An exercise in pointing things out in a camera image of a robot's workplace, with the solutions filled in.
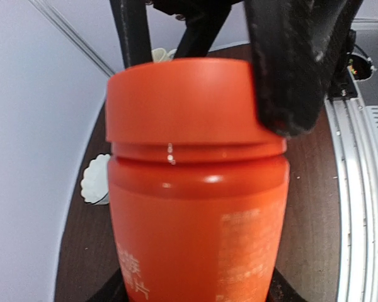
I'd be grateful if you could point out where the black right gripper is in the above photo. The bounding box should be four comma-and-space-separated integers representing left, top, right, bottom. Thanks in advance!
110, 0, 362, 138

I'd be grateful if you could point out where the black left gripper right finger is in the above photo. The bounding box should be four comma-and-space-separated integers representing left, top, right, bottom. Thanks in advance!
266, 269, 306, 302

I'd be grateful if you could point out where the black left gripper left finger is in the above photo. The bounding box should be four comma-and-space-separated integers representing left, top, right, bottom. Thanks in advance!
86, 270, 128, 302

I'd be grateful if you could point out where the orange cylindrical bottle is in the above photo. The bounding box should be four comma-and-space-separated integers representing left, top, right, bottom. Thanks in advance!
106, 58, 290, 301

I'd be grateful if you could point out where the cream ribbed mug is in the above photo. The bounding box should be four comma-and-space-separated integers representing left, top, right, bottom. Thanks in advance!
151, 48, 176, 63

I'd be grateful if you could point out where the white scalloped bowl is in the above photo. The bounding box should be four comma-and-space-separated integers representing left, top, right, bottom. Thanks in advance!
80, 154, 110, 206

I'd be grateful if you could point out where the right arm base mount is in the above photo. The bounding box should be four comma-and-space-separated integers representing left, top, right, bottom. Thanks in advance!
328, 29, 358, 102

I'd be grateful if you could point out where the aluminium front rail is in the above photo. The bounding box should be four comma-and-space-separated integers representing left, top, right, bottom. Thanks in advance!
325, 82, 378, 301

